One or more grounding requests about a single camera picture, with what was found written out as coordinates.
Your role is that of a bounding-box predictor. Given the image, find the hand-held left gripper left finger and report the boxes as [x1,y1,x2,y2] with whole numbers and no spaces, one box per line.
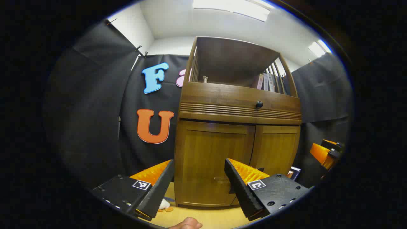
[91,159,176,220]

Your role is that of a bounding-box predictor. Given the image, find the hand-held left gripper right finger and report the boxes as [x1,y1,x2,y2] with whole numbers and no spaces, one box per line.
[224,158,311,222]

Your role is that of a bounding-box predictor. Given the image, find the wooden cabinet door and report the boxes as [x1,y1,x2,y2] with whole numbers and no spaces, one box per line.
[175,120,256,207]
[235,125,301,205]

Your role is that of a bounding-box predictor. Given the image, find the wooden double-door shoe cabinet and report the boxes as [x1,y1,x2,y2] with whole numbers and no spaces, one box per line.
[174,36,302,209]

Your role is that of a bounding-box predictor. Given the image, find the white orange plush toy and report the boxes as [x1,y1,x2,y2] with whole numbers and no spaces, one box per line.
[158,198,175,212]

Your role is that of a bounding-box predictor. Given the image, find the dark flat box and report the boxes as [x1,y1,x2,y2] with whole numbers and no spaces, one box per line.
[287,166,301,181]

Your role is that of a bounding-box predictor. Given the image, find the small ceiling light panel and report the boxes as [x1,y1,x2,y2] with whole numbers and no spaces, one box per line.
[308,40,333,58]

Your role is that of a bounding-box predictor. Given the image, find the black backdrop cloth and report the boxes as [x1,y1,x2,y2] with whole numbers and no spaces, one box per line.
[43,19,353,191]

